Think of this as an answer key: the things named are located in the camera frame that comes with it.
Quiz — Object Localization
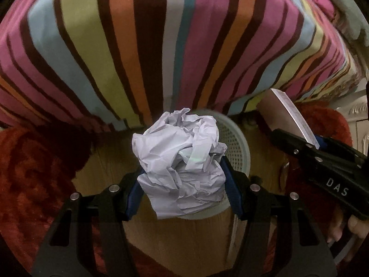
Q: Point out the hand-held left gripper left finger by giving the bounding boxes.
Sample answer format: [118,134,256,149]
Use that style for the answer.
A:
[30,174,145,277]

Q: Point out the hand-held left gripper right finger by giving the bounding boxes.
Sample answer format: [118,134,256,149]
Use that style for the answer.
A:
[220,156,338,277]

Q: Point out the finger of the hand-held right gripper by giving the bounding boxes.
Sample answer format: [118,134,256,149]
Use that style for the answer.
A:
[269,129,362,179]
[315,134,369,166]

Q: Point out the pale mesh waste basket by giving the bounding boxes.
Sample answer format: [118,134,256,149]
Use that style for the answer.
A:
[176,110,251,220]

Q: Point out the white paper ball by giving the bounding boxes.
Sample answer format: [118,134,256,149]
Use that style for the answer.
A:
[132,108,228,220]

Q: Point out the person's right hand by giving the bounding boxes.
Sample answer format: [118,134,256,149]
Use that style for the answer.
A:
[327,210,369,244]

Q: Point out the white carved cabinet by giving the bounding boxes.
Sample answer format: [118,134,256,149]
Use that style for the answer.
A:
[336,89,369,157]

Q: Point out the red shaggy rug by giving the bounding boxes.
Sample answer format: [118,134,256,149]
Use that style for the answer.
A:
[0,101,354,277]

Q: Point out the long grey-green bolster pillow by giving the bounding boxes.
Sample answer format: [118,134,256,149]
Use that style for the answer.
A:
[305,0,369,47]

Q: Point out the striped bed sheet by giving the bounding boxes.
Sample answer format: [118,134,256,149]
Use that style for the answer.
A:
[0,0,361,134]

